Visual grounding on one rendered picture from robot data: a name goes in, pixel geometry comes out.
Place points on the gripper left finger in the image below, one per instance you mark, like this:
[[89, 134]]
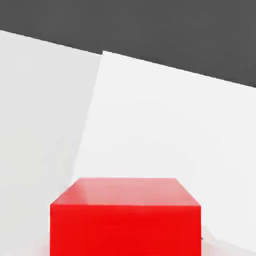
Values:
[[41, 250]]

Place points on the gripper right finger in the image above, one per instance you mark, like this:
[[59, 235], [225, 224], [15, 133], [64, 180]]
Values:
[[212, 247]]

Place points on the small red cube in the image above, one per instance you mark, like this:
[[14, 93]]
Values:
[[125, 228]]

